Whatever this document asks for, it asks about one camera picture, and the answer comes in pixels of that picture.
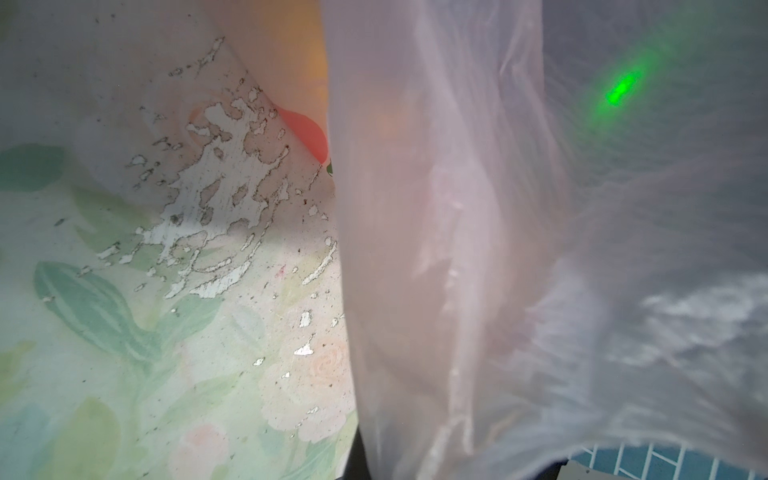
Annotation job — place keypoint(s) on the pink plastic bag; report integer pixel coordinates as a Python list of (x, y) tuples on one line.
[(552, 221)]

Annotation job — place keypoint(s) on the red flower-shaped plate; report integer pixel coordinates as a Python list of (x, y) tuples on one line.
[(308, 132)]

